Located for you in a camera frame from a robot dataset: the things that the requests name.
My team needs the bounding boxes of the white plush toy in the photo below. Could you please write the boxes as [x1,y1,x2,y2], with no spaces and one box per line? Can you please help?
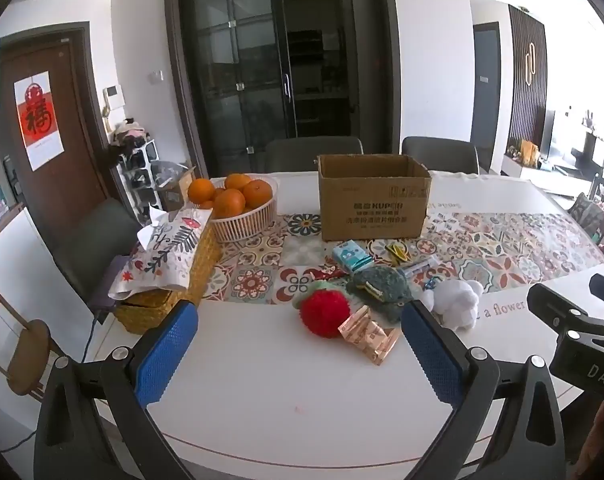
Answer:
[420,280,484,330]

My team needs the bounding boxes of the yellow blue hair clips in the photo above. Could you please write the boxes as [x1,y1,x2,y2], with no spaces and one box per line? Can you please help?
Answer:
[386,240,412,266]

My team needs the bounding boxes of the green knitted plush toy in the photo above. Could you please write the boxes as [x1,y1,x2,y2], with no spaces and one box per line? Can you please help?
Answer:
[346,266,414,324]

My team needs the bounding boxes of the orange biscuit packet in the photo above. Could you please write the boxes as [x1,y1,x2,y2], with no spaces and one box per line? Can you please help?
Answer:
[338,306,402,365]

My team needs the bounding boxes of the teal tissue packet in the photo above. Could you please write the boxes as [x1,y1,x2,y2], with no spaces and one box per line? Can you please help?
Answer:
[332,240,374,274]

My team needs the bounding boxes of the red strawberry plush toy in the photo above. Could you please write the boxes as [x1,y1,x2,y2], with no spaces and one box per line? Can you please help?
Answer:
[292,281,351,339]

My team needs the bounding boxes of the red candy wrapper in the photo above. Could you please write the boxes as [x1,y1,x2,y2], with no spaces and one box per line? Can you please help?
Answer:
[311,266,349,281]

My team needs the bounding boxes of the wooden stool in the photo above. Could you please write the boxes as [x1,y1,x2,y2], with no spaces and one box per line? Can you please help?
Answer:
[0,293,64,402]

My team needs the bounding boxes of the white tv cabinet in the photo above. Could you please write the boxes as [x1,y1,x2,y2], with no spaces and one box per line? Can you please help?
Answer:
[500,155,592,200]

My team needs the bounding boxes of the clear wrapped pen packet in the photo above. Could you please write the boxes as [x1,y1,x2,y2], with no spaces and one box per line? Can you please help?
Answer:
[396,255,440,281]

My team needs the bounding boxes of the floral patterned cloth cover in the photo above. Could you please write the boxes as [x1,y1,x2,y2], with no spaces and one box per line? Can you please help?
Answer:
[108,207,210,301]

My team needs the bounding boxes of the grey chair left side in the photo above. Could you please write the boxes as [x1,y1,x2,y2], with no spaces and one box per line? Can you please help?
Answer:
[52,198,140,310]

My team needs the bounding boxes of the dark chair right back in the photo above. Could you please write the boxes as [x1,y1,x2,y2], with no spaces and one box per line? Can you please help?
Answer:
[402,136,480,174]

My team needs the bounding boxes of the dark chair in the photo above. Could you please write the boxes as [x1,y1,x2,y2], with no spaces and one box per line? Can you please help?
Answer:
[265,136,364,174]
[402,136,480,174]

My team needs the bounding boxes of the brown cardboard box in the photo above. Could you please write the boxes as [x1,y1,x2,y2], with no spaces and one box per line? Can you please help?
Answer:
[318,154,431,242]

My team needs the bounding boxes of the patterned tile table runner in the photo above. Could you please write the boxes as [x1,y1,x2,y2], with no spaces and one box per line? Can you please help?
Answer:
[204,211,604,304]

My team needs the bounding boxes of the brown entrance door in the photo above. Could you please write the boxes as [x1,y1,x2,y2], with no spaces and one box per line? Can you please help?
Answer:
[0,24,119,250]

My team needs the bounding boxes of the small cardboard box floor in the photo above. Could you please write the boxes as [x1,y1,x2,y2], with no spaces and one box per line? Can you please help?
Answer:
[151,160,195,211]

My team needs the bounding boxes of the white fruit basket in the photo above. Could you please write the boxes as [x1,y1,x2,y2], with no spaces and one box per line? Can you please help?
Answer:
[194,174,277,243]

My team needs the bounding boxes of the orange left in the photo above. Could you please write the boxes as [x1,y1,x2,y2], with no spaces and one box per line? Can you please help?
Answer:
[187,178,215,205]

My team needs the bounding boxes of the orange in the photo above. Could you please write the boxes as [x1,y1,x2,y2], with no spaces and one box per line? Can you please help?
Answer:
[242,179,273,209]
[187,178,215,205]
[224,174,252,191]
[213,188,246,219]

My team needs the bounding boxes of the orange front centre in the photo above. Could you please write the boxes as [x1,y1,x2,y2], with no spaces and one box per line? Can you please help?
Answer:
[213,188,246,219]

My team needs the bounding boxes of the white shoe rack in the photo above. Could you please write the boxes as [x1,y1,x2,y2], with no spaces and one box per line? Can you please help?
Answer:
[118,134,160,223]

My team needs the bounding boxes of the orange top back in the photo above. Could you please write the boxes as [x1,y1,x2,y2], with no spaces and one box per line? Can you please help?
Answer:
[224,174,252,191]

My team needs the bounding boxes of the orange right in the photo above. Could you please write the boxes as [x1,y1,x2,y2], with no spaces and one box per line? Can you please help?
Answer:
[242,179,273,209]

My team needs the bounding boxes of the dark chair left back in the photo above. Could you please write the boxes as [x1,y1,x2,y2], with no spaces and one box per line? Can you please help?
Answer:
[265,136,364,174]

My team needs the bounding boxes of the red fu poster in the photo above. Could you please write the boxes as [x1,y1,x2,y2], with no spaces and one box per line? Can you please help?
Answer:
[14,70,64,171]

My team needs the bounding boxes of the black glass sliding door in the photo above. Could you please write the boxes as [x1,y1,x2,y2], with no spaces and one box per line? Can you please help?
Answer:
[164,0,400,177]

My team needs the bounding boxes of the dark wall panel gold ornament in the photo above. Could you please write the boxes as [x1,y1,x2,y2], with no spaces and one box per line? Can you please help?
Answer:
[508,6,548,148]

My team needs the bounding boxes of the wall intercom panel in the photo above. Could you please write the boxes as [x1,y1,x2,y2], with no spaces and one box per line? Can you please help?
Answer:
[102,84,125,110]

